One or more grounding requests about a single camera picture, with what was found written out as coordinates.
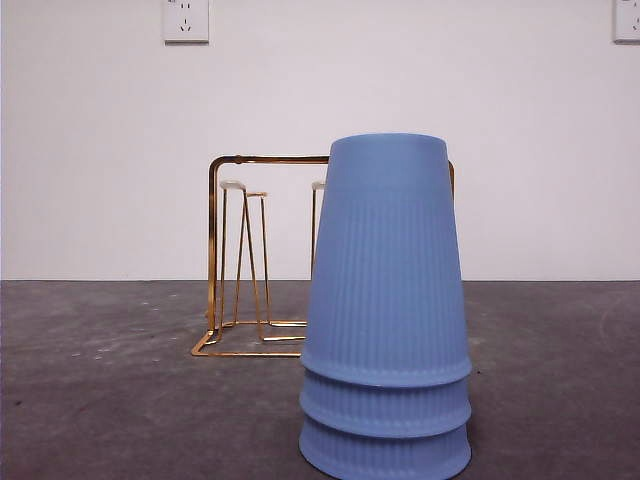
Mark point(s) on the blue ribbed plastic cup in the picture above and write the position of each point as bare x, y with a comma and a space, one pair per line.
385, 405
385, 452
387, 260

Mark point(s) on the translucent white peg cap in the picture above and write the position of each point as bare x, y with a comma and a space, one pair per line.
318, 185
232, 185

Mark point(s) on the white wall socket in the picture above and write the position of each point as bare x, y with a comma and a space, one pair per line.
186, 22
627, 22

